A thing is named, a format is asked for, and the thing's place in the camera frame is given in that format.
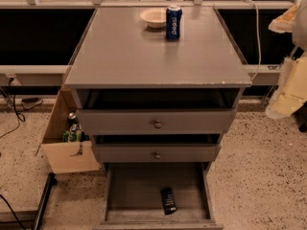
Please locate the grey top drawer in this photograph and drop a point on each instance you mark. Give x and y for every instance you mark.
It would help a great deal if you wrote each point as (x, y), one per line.
(137, 122)

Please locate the grey drawer cabinet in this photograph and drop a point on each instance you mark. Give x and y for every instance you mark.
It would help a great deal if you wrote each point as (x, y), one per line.
(124, 65)

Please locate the grey middle drawer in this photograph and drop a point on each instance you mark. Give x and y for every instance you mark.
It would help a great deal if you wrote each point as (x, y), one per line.
(156, 148)

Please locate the black snack packet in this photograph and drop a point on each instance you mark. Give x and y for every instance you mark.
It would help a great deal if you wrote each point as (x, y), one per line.
(168, 201)

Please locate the can in box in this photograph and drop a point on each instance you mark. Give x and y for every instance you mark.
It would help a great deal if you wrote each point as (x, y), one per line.
(72, 118)

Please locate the green packet in box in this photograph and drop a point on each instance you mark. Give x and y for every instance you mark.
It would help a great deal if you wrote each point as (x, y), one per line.
(71, 136)

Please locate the blue Pepsi can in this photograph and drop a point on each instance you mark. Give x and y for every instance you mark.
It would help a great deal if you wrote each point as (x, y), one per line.
(173, 17)

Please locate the white bowl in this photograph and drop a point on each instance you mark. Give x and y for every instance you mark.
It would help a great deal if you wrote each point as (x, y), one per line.
(155, 17)

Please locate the grey bottom drawer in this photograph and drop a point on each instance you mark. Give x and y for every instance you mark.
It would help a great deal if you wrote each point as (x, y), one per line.
(133, 200)

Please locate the black floor rail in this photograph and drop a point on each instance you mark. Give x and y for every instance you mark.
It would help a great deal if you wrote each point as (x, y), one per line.
(50, 182)

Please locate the cardboard box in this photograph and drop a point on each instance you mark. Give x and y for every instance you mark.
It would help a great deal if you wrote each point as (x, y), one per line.
(66, 157)

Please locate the grey drawer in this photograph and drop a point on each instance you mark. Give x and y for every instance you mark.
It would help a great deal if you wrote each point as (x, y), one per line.
(137, 122)
(133, 200)
(156, 148)

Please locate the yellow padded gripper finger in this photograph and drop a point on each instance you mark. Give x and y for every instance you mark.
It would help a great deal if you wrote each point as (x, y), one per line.
(291, 93)
(285, 23)

